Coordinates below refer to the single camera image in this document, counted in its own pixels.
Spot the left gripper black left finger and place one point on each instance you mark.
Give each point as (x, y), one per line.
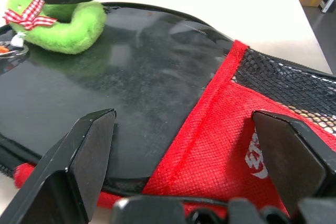
(65, 176)

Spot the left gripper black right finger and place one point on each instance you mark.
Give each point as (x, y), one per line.
(294, 161)

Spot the green plush zipper charm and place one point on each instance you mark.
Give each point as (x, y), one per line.
(71, 37)

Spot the red and black mesh pouch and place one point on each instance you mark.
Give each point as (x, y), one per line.
(210, 145)

